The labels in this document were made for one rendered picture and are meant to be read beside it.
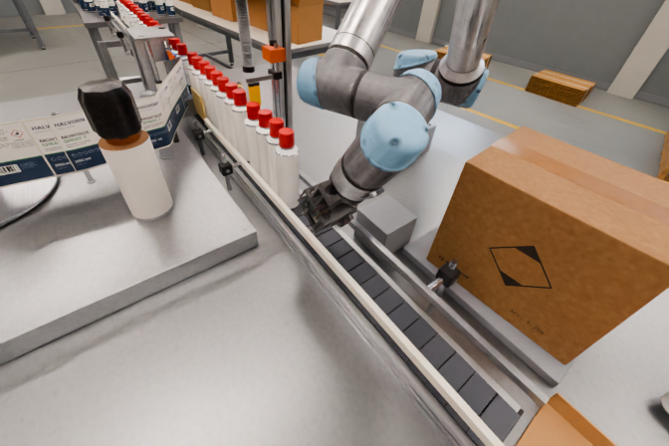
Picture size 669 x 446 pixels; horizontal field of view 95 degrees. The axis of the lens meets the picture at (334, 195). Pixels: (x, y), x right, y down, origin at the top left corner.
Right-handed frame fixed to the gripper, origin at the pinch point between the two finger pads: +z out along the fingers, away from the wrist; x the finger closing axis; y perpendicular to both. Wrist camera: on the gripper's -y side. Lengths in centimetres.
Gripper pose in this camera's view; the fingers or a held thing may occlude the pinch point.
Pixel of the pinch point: (322, 217)
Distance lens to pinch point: 67.0
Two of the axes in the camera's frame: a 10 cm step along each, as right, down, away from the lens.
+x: 4.9, 8.5, -1.9
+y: -8.0, 3.5, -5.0
